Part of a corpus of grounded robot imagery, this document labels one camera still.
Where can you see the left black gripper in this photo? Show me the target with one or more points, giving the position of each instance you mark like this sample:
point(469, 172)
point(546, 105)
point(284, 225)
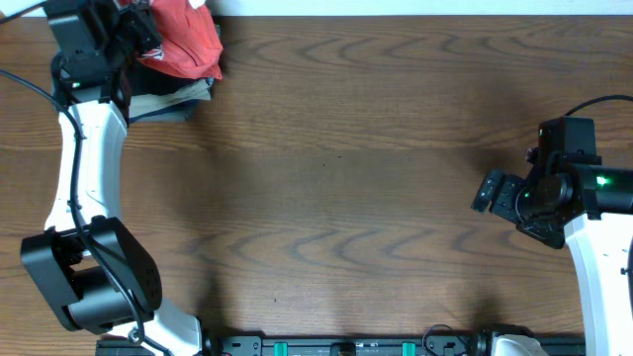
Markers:
point(131, 38)

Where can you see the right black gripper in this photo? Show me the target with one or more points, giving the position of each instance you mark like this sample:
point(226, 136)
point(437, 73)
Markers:
point(501, 199)

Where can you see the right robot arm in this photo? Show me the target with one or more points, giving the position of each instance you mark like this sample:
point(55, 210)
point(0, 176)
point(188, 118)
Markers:
point(601, 248)

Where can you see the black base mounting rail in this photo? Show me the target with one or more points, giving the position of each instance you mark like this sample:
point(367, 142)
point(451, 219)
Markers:
point(437, 340)

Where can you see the red-orange t-shirt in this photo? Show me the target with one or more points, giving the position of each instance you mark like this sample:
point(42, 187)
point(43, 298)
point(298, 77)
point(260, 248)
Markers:
point(191, 47)

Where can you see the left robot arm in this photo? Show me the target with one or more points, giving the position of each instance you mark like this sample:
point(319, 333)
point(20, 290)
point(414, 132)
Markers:
point(92, 272)

